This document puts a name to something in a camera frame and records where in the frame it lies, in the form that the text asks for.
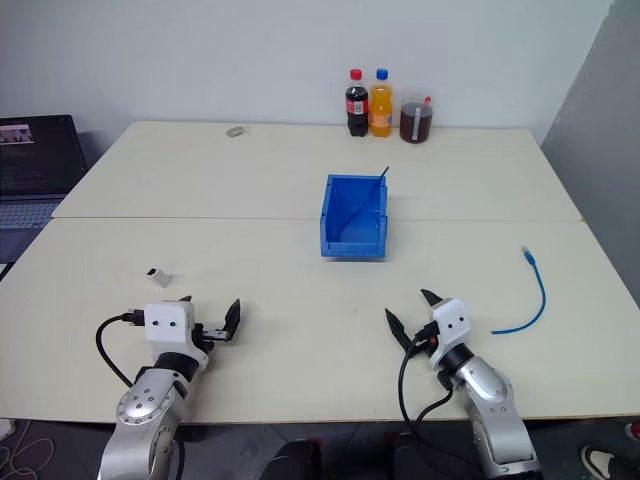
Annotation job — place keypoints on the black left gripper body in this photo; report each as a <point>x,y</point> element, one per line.
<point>212,336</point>

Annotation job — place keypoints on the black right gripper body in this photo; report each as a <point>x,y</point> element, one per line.
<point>425,337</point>

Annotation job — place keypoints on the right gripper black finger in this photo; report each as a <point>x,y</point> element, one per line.
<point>431,297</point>
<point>398,330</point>

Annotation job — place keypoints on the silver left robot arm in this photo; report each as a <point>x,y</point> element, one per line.
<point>145,400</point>

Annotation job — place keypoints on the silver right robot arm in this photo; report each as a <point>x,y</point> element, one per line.
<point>492,400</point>

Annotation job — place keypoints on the small white adapter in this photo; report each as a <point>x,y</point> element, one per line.
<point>160,277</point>

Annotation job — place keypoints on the blue plastic storage bin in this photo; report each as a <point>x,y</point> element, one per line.
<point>352,247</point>

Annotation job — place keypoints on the thin blue stick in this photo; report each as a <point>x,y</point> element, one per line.
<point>362,202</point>

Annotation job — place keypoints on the dark rounded shape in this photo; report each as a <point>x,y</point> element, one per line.
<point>295,460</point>

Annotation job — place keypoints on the clear jar of dark liquid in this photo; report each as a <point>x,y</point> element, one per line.
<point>416,125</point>

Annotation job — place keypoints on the small grey oval object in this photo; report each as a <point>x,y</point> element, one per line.
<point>235,132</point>

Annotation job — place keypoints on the orange soda bottle, blue cap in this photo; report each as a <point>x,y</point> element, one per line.
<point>381,110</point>

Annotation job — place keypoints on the dark laptop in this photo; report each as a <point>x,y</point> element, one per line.
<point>35,165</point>

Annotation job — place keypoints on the cola bottle with red cap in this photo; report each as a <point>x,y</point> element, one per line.
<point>357,107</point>

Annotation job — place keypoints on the black and white shoe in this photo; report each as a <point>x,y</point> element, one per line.
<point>607,462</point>

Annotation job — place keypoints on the red object on floor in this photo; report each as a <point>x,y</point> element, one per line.
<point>633,431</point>

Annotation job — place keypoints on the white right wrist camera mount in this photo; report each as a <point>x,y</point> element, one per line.
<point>452,325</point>

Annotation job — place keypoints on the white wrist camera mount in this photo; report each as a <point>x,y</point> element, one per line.
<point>452,325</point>
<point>167,325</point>

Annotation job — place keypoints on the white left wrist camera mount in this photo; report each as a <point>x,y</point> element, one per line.
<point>167,325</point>

